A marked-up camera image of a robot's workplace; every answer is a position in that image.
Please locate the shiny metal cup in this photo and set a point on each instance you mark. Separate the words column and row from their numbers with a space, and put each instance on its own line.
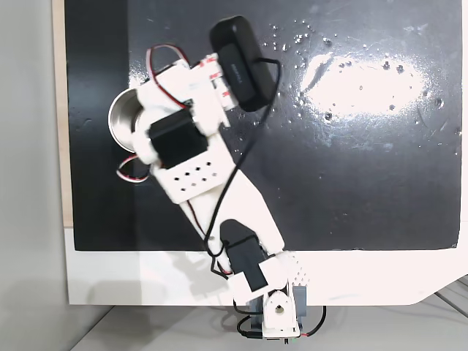
column 120, row 117

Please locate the light wooden strip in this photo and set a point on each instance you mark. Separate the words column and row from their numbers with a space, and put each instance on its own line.
column 60, row 109

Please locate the white board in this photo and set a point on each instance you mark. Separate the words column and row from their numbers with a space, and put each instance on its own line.
column 146, row 278

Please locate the black glossy mat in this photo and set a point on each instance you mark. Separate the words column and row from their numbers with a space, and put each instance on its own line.
column 329, row 183

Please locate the black oval camera box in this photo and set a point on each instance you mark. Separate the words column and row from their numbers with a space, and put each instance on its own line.
column 241, row 62

